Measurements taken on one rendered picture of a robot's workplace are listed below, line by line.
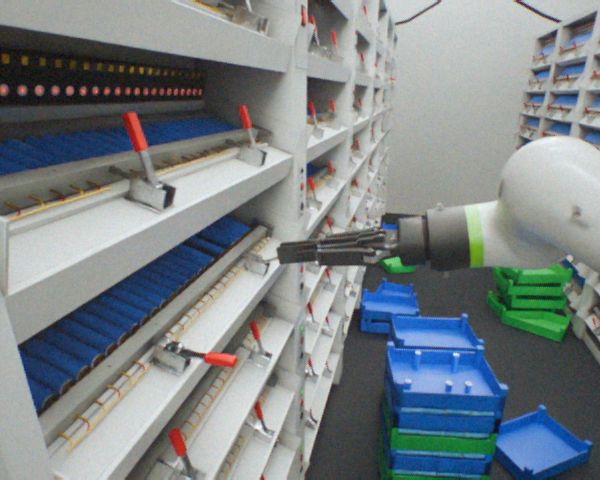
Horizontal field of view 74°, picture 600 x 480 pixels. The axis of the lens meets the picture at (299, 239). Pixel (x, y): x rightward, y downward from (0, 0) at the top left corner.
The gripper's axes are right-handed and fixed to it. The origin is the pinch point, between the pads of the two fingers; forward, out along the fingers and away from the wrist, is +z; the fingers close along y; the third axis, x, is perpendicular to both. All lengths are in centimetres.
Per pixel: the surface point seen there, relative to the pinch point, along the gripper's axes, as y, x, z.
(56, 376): -36.1, 2.4, 13.8
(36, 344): -34.0, 4.6, 17.6
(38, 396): -38.5, 2.1, 13.5
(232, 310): -13.0, -3.6, 7.5
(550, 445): 74, -111, -56
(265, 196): 15.9, 7.1, 10.5
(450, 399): 37, -60, -22
